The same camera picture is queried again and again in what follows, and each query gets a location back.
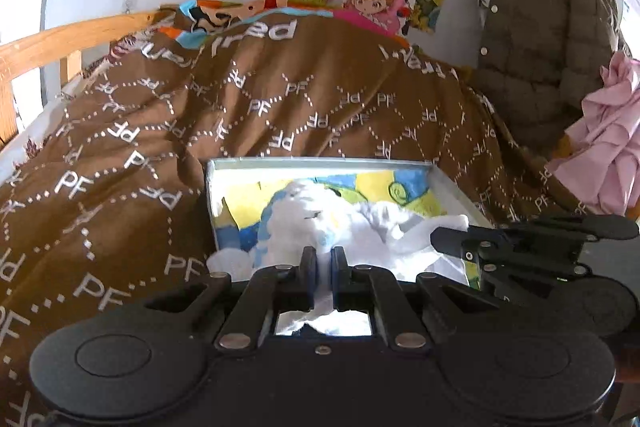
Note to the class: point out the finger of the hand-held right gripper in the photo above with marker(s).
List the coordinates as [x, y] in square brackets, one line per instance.
[525, 262]
[575, 227]

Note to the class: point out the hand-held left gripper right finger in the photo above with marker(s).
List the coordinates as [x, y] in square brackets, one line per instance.
[341, 282]

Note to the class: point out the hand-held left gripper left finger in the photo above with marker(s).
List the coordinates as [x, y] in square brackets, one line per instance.
[307, 282]

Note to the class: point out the white fluffy knit cloth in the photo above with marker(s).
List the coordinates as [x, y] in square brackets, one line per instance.
[300, 217]

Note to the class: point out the grey shallow tray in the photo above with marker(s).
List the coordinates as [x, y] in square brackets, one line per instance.
[210, 187]

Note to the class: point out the pink cloth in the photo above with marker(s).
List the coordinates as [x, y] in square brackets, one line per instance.
[610, 142]

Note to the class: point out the brown puffer jacket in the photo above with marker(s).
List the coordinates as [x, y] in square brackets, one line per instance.
[540, 47]

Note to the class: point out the brown printed blanket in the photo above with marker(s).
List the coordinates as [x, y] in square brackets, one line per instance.
[200, 107]

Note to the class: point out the white bed sheet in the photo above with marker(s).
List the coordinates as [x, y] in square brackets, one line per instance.
[20, 157]

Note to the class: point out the window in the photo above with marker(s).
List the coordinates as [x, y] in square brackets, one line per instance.
[22, 7]

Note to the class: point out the wooden bed rail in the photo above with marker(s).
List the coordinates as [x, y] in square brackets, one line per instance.
[50, 42]

